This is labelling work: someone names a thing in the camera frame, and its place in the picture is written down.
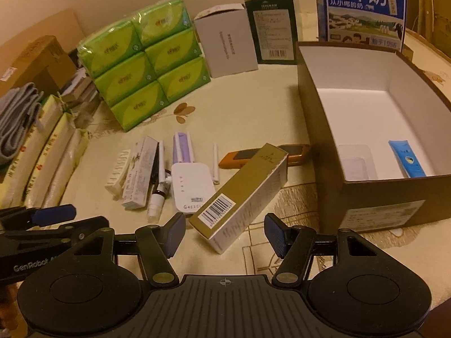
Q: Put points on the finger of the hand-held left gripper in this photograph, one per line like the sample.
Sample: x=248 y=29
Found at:
x=88 y=226
x=53 y=213

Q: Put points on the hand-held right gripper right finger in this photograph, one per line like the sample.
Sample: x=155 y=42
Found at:
x=274 y=236

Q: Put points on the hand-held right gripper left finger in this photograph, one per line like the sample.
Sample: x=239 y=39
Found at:
x=175 y=236

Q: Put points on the small white spray bottle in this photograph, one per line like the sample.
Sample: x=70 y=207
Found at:
x=156 y=206

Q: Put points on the white router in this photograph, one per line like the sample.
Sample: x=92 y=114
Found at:
x=190 y=186

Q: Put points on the gold box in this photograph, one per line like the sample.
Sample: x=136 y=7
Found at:
x=239 y=197

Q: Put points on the white medicine box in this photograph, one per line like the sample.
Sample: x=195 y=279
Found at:
x=139 y=176

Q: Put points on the brown cardboard box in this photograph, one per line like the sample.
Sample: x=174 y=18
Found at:
x=331 y=183

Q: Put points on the white stick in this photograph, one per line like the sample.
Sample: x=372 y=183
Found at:
x=215 y=163

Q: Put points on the orange handheld device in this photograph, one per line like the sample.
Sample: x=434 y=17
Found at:
x=236 y=158

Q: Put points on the purple and white box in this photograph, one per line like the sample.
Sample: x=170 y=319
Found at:
x=183 y=148

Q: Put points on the white rice sack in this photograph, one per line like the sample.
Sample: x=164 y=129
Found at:
x=49 y=158
x=65 y=172
x=31 y=141

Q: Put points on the grey cloth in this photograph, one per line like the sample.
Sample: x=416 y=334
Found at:
x=17 y=119

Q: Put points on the clear plastic tray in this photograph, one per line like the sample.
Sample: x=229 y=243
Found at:
x=356 y=165

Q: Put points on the stack of books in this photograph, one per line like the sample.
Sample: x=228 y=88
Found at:
x=79 y=91

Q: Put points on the brown cardboard carton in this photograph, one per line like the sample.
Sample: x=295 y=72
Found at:
x=35 y=63

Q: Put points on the blue tube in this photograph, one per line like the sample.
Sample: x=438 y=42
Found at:
x=407 y=158

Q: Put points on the bundle of green tissue packs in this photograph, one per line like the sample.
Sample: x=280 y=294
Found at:
x=141 y=60

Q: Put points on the flat cardboard box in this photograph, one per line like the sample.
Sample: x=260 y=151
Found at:
x=63 y=24

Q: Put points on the white cardboard box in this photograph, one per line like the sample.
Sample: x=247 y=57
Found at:
x=229 y=45

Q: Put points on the dark green box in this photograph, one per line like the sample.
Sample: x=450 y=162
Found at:
x=274 y=31

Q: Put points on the blue milk carton box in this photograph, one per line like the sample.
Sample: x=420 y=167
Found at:
x=363 y=7

